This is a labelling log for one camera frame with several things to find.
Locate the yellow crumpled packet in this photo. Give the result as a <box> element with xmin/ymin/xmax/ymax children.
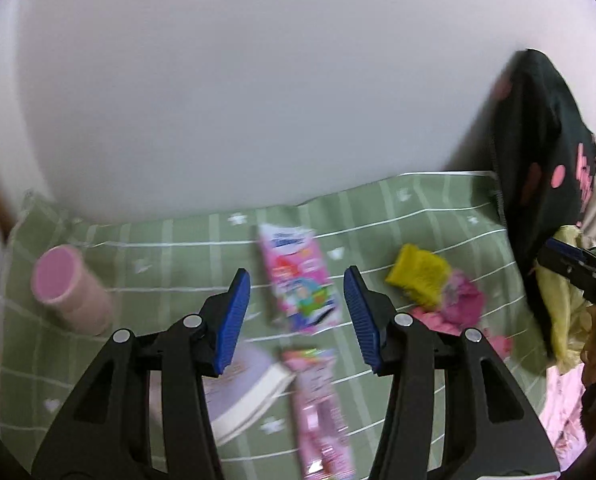
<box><xmin>385</xmin><ymin>244</ymin><xmax>451</xmax><ymax>311</ymax></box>

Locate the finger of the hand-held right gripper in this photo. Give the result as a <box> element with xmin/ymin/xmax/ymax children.
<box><xmin>537</xmin><ymin>237</ymin><xmax>591</xmax><ymax>281</ymax></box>

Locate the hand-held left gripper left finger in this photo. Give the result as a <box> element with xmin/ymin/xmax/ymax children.
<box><xmin>32</xmin><ymin>268</ymin><xmax>251</xmax><ymax>480</ymax></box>

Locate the pink printed milk carton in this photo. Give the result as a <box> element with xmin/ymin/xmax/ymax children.
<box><xmin>257</xmin><ymin>223</ymin><xmax>343</xmax><ymax>335</ymax></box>

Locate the green plaid bed sheet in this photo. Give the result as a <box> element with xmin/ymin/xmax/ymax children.
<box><xmin>0</xmin><ymin>171</ymin><xmax>551</xmax><ymax>480</ymax></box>

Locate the black garment with pink print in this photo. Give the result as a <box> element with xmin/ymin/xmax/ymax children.
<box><xmin>490</xmin><ymin>49</ymin><xmax>596</xmax><ymax>356</ymax></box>

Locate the yellow-green cloth bag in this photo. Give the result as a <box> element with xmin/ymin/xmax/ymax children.
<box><xmin>534</xmin><ymin>225</ymin><xmax>596</xmax><ymax>376</ymax></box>

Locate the pink cylindrical container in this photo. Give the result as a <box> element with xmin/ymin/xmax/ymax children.
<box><xmin>32</xmin><ymin>245</ymin><xmax>116</xmax><ymax>337</ymax></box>

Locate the pink long snack packet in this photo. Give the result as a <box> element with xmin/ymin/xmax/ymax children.
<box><xmin>282</xmin><ymin>347</ymin><xmax>357</xmax><ymax>480</ymax></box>

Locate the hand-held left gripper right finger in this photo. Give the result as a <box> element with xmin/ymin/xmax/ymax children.
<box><xmin>343</xmin><ymin>266</ymin><xmax>561</xmax><ymax>480</ymax></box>

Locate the person's right hand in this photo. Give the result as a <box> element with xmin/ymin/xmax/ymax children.
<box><xmin>579</xmin><ymin>307</ymin><xmax>596</xmax><ymax>387</ymax></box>

